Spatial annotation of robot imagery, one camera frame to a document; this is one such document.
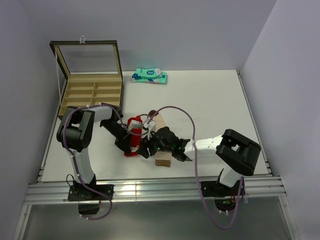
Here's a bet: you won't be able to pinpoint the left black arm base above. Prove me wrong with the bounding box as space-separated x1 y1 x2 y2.
67 182 114 216

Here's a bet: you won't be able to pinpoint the aluminium front rail frame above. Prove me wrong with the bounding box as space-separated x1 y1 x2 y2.
14 70 301 240

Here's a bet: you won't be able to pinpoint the red sock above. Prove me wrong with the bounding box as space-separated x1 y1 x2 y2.
124 116 143 157

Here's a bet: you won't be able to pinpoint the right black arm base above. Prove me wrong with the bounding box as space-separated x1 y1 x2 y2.
200 180 240 212

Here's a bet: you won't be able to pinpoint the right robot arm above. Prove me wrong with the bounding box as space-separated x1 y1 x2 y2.
137 126 261 195

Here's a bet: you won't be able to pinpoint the beige brown striped sock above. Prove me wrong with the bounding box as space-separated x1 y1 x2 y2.
152 113 172 168

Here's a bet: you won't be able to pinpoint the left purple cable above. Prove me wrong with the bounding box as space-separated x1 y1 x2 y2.
63 104 151 221

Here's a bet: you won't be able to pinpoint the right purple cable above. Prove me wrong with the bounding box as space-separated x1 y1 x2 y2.
146 105 245 230

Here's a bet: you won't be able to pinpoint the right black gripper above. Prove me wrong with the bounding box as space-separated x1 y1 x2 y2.
136 128 173 159

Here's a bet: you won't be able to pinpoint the black compartment organizer box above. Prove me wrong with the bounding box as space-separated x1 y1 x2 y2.
49 36 124 119

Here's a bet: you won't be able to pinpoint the purple cable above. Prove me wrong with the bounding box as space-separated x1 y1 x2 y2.
63 104 151 221
146 105 245 230

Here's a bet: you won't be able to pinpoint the teal patterned folded socks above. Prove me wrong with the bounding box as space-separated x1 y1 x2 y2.
130 68 167 84

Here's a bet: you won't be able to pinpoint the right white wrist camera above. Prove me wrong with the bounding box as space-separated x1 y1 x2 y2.
142 120 156 140

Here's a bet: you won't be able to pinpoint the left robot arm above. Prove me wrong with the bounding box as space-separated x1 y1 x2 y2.
56 103 132 200

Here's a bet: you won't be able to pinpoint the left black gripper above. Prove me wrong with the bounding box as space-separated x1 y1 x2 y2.
101 119 134 155

